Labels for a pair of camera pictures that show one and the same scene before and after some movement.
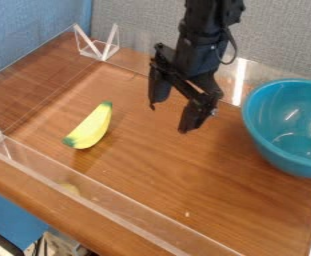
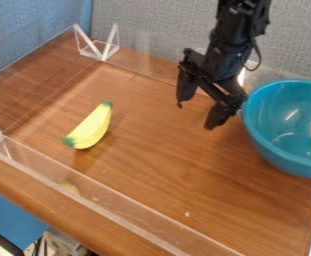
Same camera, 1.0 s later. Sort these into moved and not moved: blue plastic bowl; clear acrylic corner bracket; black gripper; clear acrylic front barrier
Moved: black gripper
Not moved: clear acrylic corner bracket; clear acrylic front barrier; blue plastic bowl
